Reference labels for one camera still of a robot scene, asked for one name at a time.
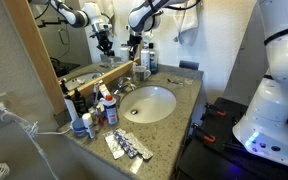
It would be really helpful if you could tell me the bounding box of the small foil blister strip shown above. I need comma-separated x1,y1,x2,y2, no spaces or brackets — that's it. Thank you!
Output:
130,157,143,174

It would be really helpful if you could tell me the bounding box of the blue mouthwash bottle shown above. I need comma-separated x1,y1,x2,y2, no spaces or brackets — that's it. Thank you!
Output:
149,43,158,74

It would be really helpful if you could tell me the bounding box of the wood framed mirror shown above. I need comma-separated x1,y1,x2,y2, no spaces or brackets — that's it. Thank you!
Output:
3,0,142,116

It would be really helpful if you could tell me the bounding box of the clear soap pump bottle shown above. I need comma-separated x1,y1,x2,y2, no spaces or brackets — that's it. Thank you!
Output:
132,62,139,86

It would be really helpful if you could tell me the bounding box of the white oval sink basin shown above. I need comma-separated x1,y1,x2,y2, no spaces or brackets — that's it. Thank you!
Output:
120,86,177,123

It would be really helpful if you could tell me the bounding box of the purple pill blister pack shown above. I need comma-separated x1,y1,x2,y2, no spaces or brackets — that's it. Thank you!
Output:
113,130,138,158

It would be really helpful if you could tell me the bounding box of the chrome sink faucet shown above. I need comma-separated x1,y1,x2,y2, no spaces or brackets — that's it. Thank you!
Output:
113,77,137,94

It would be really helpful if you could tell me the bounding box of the white power cable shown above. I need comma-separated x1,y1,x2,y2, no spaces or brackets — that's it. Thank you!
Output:
0,103,75,180

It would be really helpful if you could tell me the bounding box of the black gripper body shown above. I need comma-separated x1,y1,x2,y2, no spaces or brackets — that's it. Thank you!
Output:
127,33,142,46

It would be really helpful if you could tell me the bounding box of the black shaving razor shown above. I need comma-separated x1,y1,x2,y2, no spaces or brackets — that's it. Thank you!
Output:
167,78,184,86

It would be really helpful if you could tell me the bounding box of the clear plastic mouth guard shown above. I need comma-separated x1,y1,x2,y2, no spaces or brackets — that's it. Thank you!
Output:
184,78,193,84

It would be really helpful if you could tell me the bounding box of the dark glass dropper bottle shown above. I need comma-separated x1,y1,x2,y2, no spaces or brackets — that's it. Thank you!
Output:
73,89,88,115

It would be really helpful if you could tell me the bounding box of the long silver blister pack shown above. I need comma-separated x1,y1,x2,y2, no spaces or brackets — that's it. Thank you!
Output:
125,133,153,160

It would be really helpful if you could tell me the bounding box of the black clamp orange tip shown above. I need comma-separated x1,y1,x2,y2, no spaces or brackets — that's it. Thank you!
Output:
201,103,226,121

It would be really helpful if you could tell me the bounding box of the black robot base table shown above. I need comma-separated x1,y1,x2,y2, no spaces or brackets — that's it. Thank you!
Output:
177,98,288,180

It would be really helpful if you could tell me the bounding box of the white electric toothbrush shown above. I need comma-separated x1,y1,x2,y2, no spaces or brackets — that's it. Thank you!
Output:
60,78,80,122

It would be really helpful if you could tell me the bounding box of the blue round jar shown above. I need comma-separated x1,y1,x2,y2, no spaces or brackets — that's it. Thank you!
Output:
71,119,87,137

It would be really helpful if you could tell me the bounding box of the silver pill blister pack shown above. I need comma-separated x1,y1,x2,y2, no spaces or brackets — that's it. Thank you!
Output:
104,131,125,159

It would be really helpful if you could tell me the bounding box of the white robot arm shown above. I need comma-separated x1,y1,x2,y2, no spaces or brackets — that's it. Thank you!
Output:
232,0,288,166

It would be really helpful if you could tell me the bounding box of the white toothpaste tube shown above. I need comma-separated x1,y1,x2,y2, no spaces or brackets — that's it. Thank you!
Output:
93,80,110,100

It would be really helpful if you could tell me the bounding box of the white spray can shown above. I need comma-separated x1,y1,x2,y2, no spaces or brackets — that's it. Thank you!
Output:
141,46,150,69

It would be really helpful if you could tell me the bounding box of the orange cap shaving cream can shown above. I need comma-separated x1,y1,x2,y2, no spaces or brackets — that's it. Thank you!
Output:
104,95,119,125

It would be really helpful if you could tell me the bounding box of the white hanging towel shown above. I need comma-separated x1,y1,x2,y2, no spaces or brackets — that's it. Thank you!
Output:
173,0,201,46

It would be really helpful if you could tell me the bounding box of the black wall outlet plate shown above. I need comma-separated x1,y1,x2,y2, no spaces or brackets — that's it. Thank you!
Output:
179,60,199,70

